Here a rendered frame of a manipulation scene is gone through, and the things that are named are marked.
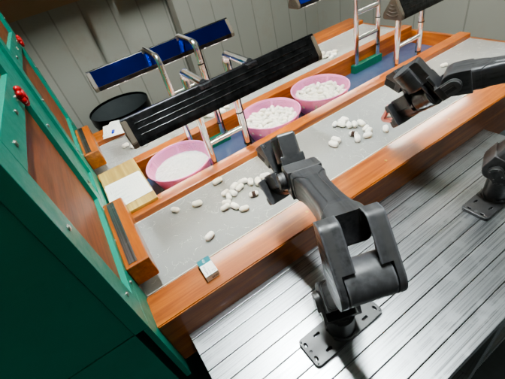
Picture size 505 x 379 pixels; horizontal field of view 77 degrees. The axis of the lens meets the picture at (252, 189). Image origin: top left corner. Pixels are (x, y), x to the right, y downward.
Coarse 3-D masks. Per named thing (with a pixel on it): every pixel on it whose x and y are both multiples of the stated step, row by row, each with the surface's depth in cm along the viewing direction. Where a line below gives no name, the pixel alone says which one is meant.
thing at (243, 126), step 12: (228, 60) 103; (240, 60) 92; (252, 60) 90; (180, 72) 95; (192, 72) 92; (204, 84) 85; (240, 108) 114; (240, 120) 116; (204, 132) 110; (228, 132) 116
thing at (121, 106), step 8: (120, 96) 256; (128, 96) 257; (136, 96) 256; (144, 96) 251; (104, 104) 252; (112, 104) 256; (120, 104) 259; (128, 104) 260; (136, 104) 260; (144, 104) 232; (96, 112) 246; (104, 112) 253; (112, 112) 258; (120, 112) 262; (128, 112) 264; (96, 120) 244; (104, 120) 253; (112, 120) 222; (96, 128) 233
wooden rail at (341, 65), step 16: (368, 48) 169; (384, 48) 175; (336, 64) 162; (352, 64) 168; (272, 96) 151; (288, 96) 156; (208, 128) 141; (160, 144) 138; (144, 160) 132; (160, 160) 136
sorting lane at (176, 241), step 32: (448, 64) 141; (384, 96) 133; (320, 128) 125; (352, 128) 120; (256, 160) 118; (320, 160) 110; (352, 160) 106; (192, 192) 112; (160, 224) 103; (192, 224) 100; (224, 224) 97; (256, 224) 94; (160, 256) 93; (192, 256) 90; (160, 288) 85
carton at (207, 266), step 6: (204, 258) 83; (198, 264) 82; (204, 264) 82; (210, 264) 81; (204, 270) 80; (210, 270) 80; (216, 270) 79; (204, 276) 79; (210, 276) 79; (216, 276) 80
